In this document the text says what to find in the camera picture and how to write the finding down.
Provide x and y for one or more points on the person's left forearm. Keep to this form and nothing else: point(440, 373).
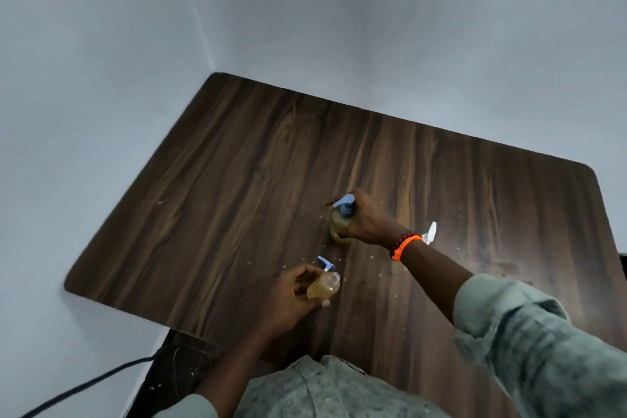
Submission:
point(240, 364)

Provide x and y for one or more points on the person's left thumb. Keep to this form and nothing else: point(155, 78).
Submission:
point(316, 305)

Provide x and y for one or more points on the orange wristband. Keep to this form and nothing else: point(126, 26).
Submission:
point(405, 246)

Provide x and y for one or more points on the pale green patterned shirt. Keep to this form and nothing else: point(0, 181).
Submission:
point(534, 354)

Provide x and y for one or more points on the person's right thumb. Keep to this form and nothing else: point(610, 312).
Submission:
point(347, 235)

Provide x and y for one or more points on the blue and white pump head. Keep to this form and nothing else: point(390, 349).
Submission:
point(325, 263)

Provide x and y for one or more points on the person's right forearm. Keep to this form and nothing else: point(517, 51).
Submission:
point(433, 280)

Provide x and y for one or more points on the person's right hand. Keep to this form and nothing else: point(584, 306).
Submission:
point(370, 221)

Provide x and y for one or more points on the person's left hand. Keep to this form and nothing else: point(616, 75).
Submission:
point(284, 300)

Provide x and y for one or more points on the amber liquid bottle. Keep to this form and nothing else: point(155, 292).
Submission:
point(324, 285)
point(341, 226)

